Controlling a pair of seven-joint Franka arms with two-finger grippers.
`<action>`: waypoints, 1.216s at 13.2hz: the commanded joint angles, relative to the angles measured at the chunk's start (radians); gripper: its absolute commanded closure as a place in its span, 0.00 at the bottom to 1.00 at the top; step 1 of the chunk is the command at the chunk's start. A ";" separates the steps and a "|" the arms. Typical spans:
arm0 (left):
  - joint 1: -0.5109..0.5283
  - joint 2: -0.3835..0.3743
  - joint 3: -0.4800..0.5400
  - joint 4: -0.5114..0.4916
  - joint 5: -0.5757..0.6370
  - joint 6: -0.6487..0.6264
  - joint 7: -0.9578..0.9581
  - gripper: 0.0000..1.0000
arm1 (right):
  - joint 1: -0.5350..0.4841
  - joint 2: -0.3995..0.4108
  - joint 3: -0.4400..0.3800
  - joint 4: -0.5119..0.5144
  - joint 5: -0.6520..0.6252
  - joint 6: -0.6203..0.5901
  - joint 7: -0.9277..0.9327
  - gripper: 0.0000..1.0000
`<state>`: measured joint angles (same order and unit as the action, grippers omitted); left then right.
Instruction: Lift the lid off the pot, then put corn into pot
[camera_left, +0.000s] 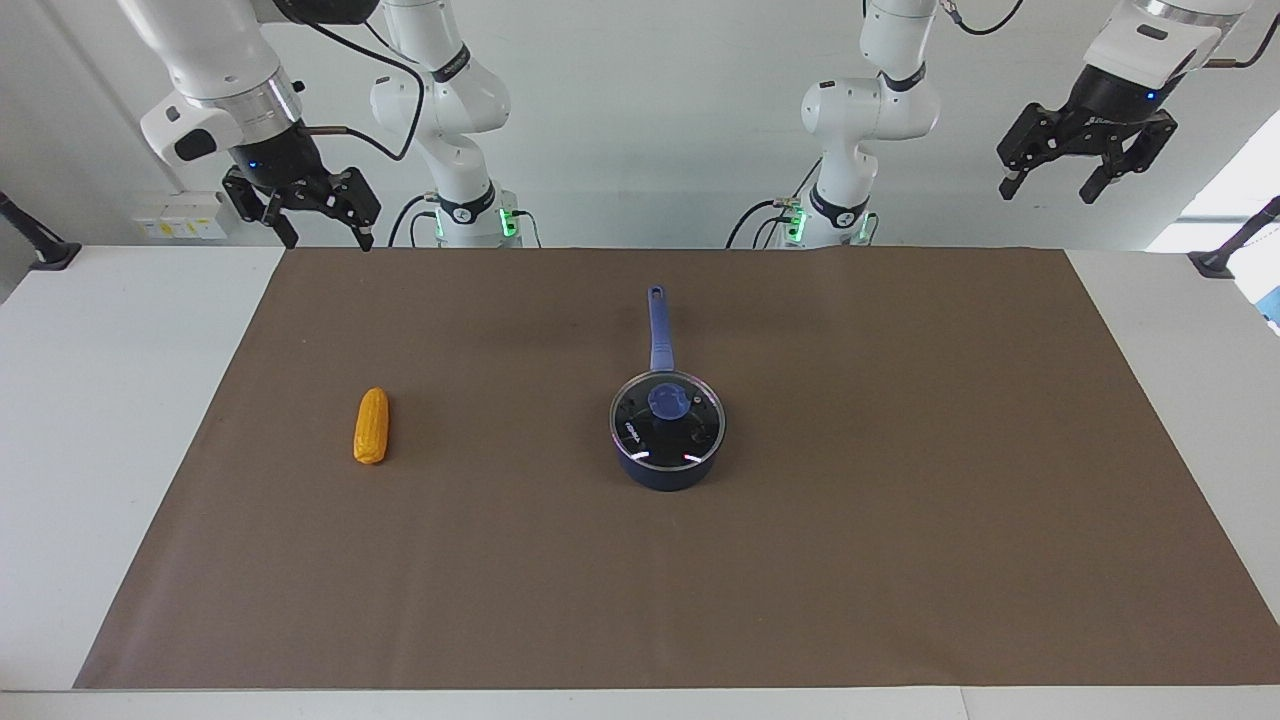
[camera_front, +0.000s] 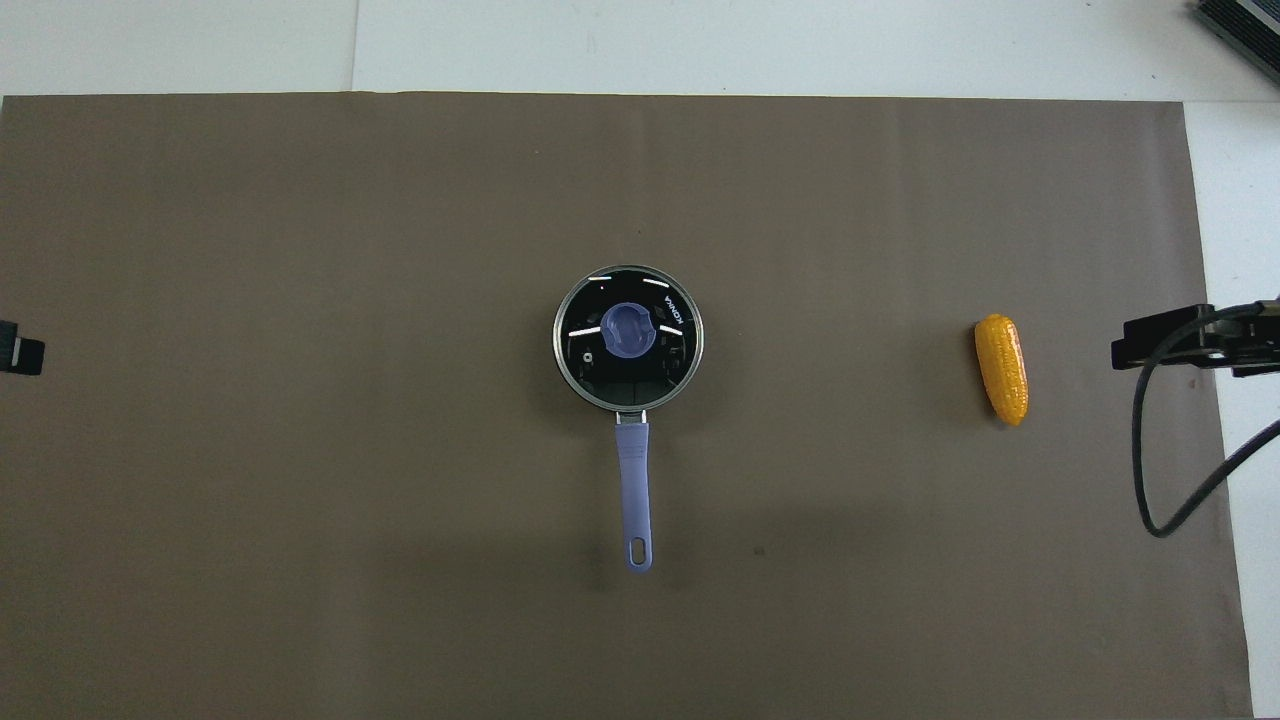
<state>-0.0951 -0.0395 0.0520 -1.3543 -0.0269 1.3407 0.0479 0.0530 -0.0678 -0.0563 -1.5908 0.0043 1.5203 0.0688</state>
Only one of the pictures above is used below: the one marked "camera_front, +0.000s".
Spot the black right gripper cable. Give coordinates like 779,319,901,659
1131,303,1280,539

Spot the yellow corn cob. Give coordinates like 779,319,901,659
974,313,1030,428

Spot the dark ribbed device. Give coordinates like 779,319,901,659
1190,0,1280,59

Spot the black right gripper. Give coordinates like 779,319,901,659
1111,298,1280,379

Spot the glass lid with blue knob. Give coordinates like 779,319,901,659
553,266,704,413

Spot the blue pot with handle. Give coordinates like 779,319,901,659
552,265,705,573

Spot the brown table mat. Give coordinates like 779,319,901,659
0,92,1254,720

